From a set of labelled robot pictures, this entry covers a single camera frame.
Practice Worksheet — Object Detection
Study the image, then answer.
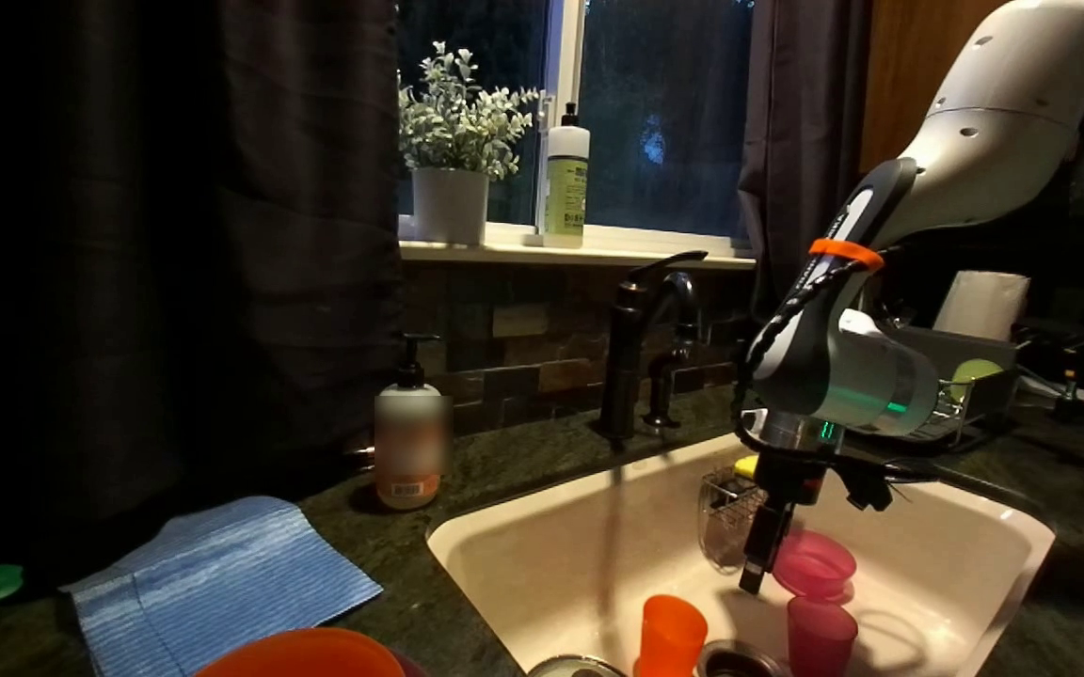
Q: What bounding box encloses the black sink drain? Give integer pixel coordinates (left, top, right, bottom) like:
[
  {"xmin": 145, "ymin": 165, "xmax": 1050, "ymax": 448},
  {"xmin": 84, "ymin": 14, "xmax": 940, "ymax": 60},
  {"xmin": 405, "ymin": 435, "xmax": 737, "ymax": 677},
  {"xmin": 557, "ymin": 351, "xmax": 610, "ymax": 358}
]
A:
[{"xmin": 697, "ymin": 644, "xmax": 775, "ymax": 677}]

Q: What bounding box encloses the small pink cup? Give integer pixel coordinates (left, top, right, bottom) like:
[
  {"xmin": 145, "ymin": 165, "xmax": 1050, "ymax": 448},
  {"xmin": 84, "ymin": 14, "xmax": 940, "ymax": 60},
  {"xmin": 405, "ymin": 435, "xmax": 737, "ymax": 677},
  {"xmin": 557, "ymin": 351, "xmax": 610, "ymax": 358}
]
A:
[{"xmin": 785, "ymin": 598, "xmax": 856, "ymax": 677}]

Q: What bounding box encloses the blue dish cloth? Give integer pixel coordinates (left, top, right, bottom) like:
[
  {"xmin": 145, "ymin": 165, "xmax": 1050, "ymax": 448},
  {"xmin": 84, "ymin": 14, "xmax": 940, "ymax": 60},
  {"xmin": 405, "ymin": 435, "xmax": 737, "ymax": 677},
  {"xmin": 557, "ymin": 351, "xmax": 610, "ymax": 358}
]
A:
[{"xmin": 66, "ymin": 498, "xmax": 380, "ymax": 677}]

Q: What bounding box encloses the orange plastic cup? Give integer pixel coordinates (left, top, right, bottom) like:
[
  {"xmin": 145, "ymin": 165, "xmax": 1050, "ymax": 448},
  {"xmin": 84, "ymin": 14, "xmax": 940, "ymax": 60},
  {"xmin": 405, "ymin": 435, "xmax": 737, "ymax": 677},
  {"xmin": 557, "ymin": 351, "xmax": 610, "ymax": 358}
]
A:
[{"xmin": 633, "ymin": 594, "xmax": 706, "ymax": 677}]

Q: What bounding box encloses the white potted plant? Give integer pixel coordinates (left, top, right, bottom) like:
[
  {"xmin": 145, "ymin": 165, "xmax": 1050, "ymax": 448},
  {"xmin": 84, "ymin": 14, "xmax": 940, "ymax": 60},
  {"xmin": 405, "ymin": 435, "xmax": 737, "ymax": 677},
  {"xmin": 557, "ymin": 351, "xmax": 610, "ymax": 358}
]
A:
[{"xmin": 400, "ymin": 41, "xmax": 546, "ymax": 247}]

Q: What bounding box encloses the grey dish drying rack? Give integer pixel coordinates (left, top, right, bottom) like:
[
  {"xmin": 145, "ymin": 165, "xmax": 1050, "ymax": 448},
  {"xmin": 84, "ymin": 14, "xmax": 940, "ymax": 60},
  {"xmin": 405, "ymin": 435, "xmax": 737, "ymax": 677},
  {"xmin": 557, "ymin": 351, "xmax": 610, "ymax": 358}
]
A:
[{"xmin": 883, "ymin": 322, "xmax": 1018, "ymax": 441}]

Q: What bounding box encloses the white kitchen sink basin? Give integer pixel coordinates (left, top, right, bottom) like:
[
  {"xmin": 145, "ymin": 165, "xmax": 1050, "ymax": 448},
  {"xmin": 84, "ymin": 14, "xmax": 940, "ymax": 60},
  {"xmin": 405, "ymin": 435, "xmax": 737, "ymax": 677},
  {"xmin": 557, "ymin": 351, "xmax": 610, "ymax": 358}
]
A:
[{"xmin": 429, "ymin": 435, "xmax": 1055, "ymax": 677}]

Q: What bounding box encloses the dark curtain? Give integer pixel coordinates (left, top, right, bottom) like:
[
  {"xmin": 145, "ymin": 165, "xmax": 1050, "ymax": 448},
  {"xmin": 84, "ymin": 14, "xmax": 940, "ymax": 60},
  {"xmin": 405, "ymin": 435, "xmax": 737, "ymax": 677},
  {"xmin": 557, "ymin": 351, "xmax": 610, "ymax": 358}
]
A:
[{"xmin": 0, "ymin": 0, "xmax": 400, "ymax": 529}]

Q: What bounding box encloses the green dish soap bottle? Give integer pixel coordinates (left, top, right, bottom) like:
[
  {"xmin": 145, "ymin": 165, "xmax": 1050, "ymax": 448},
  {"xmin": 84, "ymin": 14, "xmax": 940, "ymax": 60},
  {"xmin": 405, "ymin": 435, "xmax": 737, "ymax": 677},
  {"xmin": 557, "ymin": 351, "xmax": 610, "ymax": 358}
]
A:
[{"xmin": 533, "ymin": 107, "xmax": 590, "ymax": 247}]

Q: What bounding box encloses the yellow sponge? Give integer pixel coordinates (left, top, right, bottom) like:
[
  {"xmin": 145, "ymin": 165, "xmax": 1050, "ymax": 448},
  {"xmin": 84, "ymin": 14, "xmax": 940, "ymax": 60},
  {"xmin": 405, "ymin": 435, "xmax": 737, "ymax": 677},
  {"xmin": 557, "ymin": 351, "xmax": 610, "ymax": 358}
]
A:
[{"xmin": 732, "ymin": 456, "xmax": 759, "ymax": 479}]

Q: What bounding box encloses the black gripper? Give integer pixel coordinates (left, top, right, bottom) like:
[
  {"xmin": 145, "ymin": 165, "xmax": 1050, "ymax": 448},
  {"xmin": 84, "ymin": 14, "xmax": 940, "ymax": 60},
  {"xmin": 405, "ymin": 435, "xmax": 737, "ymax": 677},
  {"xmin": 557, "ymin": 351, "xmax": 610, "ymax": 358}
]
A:
[{"xmin": 737, "ymin": 407, "xmax": 890, "ymax": 594}]

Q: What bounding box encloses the dark bronze faucet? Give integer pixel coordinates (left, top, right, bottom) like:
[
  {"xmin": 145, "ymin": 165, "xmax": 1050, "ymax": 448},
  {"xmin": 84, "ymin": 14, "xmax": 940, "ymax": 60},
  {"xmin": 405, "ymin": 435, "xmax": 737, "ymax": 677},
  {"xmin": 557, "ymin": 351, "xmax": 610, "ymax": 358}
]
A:
[{"xmin": 590, "ymin": 252, "xmax": 703, "ymax": 451}]

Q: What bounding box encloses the orange label soap dispenser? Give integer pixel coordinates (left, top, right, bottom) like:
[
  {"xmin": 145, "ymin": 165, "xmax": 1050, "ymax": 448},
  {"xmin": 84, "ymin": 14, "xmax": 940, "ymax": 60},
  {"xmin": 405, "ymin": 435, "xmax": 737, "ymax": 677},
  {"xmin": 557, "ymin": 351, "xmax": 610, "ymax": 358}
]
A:
[{"xmin": 372, "ymin": 332, "xmax": 444, "ymax": 511}]

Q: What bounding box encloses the large pink cup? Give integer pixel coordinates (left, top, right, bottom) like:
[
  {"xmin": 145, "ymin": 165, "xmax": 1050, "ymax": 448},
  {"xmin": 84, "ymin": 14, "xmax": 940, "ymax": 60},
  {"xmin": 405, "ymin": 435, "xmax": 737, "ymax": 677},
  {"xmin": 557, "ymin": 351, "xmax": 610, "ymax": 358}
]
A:
[{"xmin": 775, "ymin": 529, "xmax": 855, "ymax": 607}]

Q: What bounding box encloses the orange bowl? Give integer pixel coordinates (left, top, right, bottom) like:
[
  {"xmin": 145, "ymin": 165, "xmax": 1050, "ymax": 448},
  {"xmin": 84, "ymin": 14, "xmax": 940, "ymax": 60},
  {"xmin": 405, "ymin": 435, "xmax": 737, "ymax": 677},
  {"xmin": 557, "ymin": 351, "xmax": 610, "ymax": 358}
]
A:
[{"xmin": 198, "ymin": 627, "xmax": 405, "ymax": 677}]

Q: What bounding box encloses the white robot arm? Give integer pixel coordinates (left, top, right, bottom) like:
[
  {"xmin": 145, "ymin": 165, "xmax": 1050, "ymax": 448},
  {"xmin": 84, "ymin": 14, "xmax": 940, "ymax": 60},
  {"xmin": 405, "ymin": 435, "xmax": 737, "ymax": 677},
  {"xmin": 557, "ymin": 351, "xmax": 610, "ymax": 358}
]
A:
[{"xmin": 737, "ymin": 0, "xmax": 1084, "ymax": 594}]

